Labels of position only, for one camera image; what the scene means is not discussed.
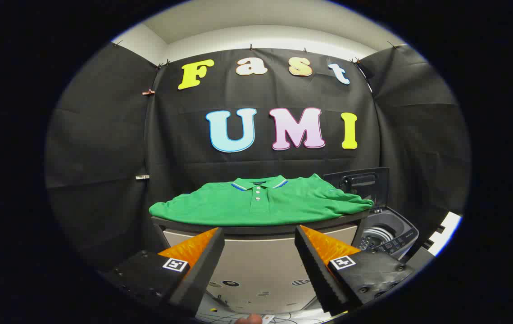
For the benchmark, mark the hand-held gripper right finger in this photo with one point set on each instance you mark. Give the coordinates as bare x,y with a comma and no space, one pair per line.
315,270

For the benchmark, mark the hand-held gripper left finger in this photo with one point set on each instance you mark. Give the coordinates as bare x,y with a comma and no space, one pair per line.
204,270

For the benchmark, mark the green polo shirt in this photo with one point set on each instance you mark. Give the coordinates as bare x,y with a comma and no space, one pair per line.
261,207

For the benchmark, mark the grey washing machine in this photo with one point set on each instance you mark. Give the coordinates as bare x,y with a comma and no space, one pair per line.
391,225

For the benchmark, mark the dark glass washing machine lid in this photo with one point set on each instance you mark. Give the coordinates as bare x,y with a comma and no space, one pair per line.
360,181

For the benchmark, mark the white board with black marks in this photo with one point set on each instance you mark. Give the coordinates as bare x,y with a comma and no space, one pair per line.
447,229

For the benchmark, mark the small red clip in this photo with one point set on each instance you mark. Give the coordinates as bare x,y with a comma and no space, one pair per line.
148,92

